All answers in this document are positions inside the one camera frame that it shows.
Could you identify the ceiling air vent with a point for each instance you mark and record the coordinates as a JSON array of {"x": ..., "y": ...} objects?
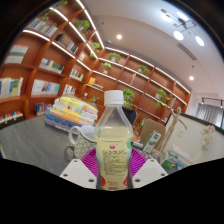
[{"x": 186, "y": 51}]

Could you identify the wooden artist mannequin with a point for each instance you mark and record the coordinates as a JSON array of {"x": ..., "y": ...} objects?
[{"x": 173, "y": 125}]

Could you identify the tall green and white carton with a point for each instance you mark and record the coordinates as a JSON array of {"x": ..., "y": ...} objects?
[{"x": 151, "y": 141}]

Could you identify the grey curtain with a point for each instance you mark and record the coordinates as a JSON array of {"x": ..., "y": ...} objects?
[{"x": 210, "y": 115}]

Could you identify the tan board panel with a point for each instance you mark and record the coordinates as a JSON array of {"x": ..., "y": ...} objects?
[{"x": 151, "y": 126}]

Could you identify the recessed ceiling lights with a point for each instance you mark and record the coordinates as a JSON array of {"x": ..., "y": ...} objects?
[{"x": 119, "y": 36}]

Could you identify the small green and white box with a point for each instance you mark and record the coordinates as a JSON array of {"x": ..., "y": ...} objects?
[{"x": 170, "y": 160}]

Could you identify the black track light rail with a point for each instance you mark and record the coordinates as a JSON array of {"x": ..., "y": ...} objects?
[{"x": 211, "y": 99}]

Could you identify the ceiling lamp with round bulbs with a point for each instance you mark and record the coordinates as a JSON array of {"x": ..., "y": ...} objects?
[{"x": 178, "y": 35}]

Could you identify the clear bottle with yellow drink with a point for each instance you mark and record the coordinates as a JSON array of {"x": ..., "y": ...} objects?
[{"x": 113, "y": 146}]

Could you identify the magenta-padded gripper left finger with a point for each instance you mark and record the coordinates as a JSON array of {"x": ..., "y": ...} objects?
[{"x": 75, "y": 170}]

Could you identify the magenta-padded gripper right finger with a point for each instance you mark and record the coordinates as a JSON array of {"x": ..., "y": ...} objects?
[{"x": 150, "y": 170}]

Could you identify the dark office chair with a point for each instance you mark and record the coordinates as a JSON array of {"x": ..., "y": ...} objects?
[{"x": 130, "y": 115}]

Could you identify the stack of colourful books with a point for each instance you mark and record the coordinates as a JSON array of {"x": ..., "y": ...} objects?
[{"x": 75, "y": 110}]

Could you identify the orange wooden shelf unit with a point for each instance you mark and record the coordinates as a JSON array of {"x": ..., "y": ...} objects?
[{"x": 50, "y": 50}]

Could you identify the white mug with line pattern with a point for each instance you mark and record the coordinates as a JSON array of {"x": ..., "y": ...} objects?
[{"x": 81, "y": 143}]

